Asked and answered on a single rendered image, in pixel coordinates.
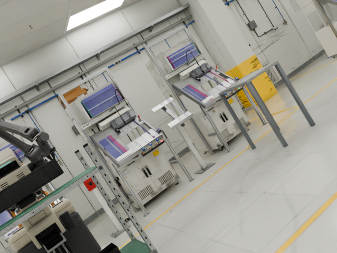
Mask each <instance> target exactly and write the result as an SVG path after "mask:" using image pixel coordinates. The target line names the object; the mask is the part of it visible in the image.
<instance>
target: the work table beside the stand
mask: <svg viewBox="0 0 337 253"><path fill-rule="evenodd" d="M273 66H275V68H276V69H277V71H278V73H279V74H280V76H281V78H282V79H283V81H284V83H285V84H286V86H287V88H288V89H289V91H290V93H291V94H292V96H293V98H294V100H295V101H296V103H297V105H298V106H299V108H300V110H301V111H302V113H303V115H304V116H305V118H306V120H307V121H308V123H309V125H310V126H311V127H313V126H314V125H315V123H314V121H313V119H312V118H311V116H310V114H309V113H308V111H307V109H306V108H305V106H304V104H303V102H302V101H301V99H300V97H299V96H298V94H297V92H296V91H295V89H294V87H293V86H292V84H291V82H290V81H289V79H288V77H287V76H286V74H285V72H284V71H283V69H282V67H281V65H280V64H279V62H278V60H277V61H275V62H273V63H271V64H268V65H266V66H264V67H262V68H260V69H258V70H256V71H254V72H252V73H250V74H248V75H246V76H244V77H243V78H241V79H240V80H238V81H237V82H235V83H233V84H232V85H230V86H229V87H227V88H226V89H224V90H223V91H221V92H220V93H218V94H219V96H220V98H221V99H222V101H223V103H224V104H225V106H226V108H227V109H228V111H229V112H230V114H231V116H232V117H233V119H234V121H235V122H236V124H237V125H238V127H239V129H240V130H241V132H242V134H243V135H244V137H245V139H246V140H247V142H248V143H249V145H250V147H251V148H252V149H255V148H256V147H255V145H254V143H253V142H252V140H251V138H250V137H249V135H248V134H247V132H246V130H245V129H244V127H243V125H242V124H241V122H240V120H239V119H238V117H237V116H236V114H235V112H234V111H233V109H232V107H231V106H230V104H229V102H228V101H227V99H226V97H225V96H224V93H227V92H229V91H231V90H233V89H236V88H238V87H240V86H243V85H246V86H247V88H248V90H249V91H250V93H251V95H252V96H253V98H254V99H255V101H256V103H257V104H258V106H259V108H260V109H261V111H262V113H263V114H264V116H265V118H266V119H267V121H268V123H269V124H270V126H271V128H272V129H273V131H274V133H275V134H276V136H277V138H278V139H279V141H280V142H281V144H282V146H283V147H284V148H285V147H287V146H288V144H287V142H286V141H285V139H284V137H283V136H282V134H281V132H280V128H279V126H278V125H277V123H276V121H275V120H274V118H273V116H272V115H271V113H270V111H269V110H268V108H267V106H266V105H265V103H264V101H263V100H262V98H261V96H260V95H259V93H258V91H257V90H256V88H255V86H254V85H253V83H252V80H253V79H255V78H256V77H258V76H259V75H261V74H262V73H264V72H265V71H267V70H268V69H270V68H271V67H273Z"/></svg>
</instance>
